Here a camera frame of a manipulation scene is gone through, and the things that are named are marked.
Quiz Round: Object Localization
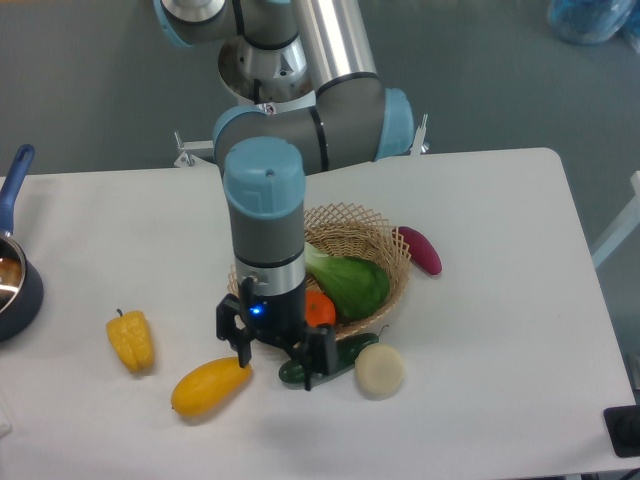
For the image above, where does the white round onion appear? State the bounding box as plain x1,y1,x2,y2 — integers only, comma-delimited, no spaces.
354,343,405,400

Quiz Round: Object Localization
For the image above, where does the black device at edge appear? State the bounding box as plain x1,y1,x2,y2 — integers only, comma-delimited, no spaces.
603,405,639,458

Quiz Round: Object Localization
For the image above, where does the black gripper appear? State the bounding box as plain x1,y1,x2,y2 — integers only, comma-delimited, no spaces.
216,277,337,391

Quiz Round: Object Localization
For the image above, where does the woven wicker basket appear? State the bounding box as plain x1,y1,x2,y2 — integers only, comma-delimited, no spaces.
229,204,410,343

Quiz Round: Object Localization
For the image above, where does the white frame at right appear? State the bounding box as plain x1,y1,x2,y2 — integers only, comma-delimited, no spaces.
591,171,639,269

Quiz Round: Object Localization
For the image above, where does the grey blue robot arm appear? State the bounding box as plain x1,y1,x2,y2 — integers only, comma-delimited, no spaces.
154,1,414,378

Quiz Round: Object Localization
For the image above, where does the yellow bell pepper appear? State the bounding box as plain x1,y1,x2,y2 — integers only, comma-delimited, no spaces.
106,309,155,374

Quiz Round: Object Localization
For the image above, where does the yellow mango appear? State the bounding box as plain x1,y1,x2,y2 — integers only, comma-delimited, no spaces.
171,357,253,418

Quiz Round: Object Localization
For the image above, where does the blue plastic bag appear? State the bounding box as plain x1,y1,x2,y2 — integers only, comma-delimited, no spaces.
546,0,639,46

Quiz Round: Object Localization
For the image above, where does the purple sweet potato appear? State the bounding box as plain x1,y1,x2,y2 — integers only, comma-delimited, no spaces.
398,226,443,276

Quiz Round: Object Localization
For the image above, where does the green bok choy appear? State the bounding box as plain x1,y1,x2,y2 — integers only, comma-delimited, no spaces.
304,242,391,321

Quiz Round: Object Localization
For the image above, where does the orange fruit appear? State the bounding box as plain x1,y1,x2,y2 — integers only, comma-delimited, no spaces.
305,290,337,327

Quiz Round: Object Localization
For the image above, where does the green cucumber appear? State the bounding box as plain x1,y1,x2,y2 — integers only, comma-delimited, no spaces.
278,332,381,389

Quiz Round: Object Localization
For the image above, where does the blue handled saucepan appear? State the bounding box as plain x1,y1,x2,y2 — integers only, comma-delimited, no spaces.
1,144,44,342

